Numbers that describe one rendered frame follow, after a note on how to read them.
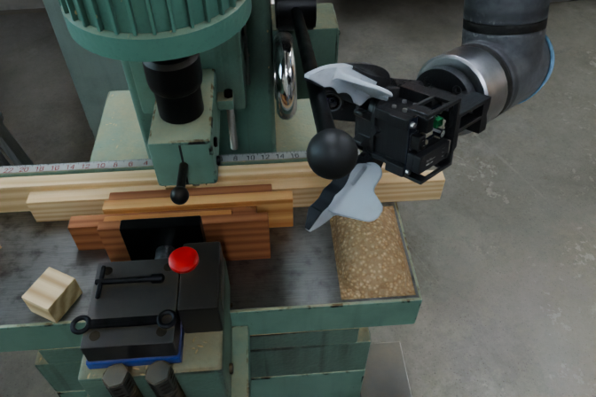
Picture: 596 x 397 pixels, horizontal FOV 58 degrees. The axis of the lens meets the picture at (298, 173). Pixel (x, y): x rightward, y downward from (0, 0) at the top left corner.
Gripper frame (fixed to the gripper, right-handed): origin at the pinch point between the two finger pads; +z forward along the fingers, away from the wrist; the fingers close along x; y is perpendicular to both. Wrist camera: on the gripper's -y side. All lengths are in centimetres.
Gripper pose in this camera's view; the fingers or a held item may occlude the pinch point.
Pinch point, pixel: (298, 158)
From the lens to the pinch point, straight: 46.8
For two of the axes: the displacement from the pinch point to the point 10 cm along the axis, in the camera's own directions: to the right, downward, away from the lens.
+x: 0.1, 8.6, 5.2
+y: 7.0, 3.6, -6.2
